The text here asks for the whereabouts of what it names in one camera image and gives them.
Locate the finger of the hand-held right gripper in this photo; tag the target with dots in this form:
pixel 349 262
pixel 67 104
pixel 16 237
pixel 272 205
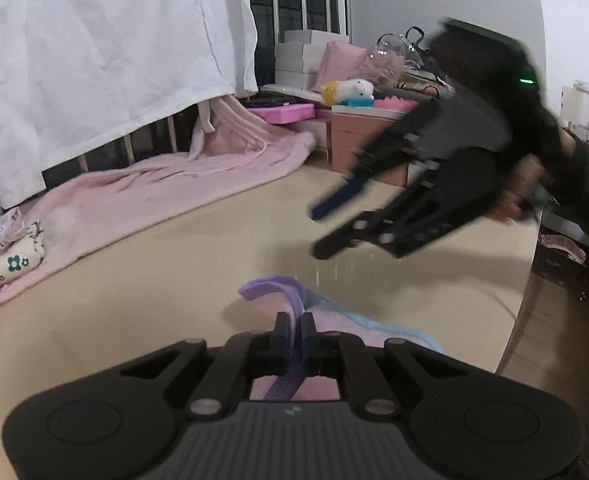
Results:
pixel 334 246
pixel 339 201

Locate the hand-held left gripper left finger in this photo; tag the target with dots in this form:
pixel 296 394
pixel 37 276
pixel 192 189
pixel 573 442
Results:
pixel 283 327

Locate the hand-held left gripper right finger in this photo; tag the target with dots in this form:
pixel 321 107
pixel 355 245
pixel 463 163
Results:
pixel 307 329

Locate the pink vest with purple trim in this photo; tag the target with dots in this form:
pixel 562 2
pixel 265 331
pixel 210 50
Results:
pixel 344 320

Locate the person's right hand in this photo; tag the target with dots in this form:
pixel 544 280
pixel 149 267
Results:
pixel 526 175

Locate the brown cardboard box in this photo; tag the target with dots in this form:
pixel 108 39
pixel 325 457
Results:
pixel 359 145

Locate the flat pink box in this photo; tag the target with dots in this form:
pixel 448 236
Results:
pixel 287 112

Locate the white and yellow plush toy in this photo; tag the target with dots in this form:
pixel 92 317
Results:
pixel 354 90

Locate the clear plastic bag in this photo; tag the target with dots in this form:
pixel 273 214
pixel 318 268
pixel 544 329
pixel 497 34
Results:
pixel 384 60

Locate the white cardboard box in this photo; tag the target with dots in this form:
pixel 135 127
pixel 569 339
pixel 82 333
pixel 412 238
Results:
pixel 294 79
pixel 297 57
pixel 317 36

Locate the pink cushion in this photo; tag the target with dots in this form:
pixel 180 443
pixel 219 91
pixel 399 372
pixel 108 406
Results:
pixel 339 62

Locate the pink fleece blanket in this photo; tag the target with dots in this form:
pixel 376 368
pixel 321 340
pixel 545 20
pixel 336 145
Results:
pixel 149 185

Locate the white hanging sheet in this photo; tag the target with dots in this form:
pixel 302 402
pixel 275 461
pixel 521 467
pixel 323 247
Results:
pixel 99 60

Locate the cream folded cloth teal flowers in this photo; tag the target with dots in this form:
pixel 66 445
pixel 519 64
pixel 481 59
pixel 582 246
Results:
pixel 12 262

